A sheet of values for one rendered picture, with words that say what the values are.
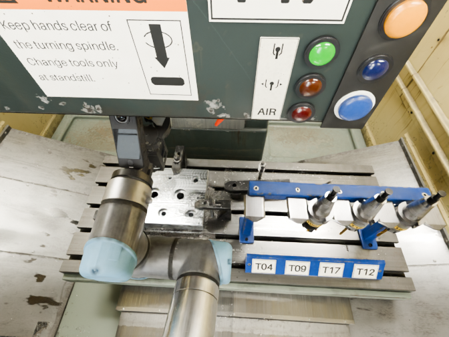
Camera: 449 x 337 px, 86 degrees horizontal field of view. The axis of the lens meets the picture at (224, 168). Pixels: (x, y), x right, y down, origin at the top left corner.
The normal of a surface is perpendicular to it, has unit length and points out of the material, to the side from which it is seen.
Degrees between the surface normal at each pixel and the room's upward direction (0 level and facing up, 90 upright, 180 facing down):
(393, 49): 90
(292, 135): 0
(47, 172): 24
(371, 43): 90
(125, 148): 61
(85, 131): 0
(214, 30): 90
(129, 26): 90
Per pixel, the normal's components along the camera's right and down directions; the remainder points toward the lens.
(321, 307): 0.11, -0.55
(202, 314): 0.56, -0.65
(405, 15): -0.10, 0.79
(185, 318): -0.07, -0.81
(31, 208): 0.40, -0.50
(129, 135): -0.07, 0.44
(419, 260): -0.41, -0.52
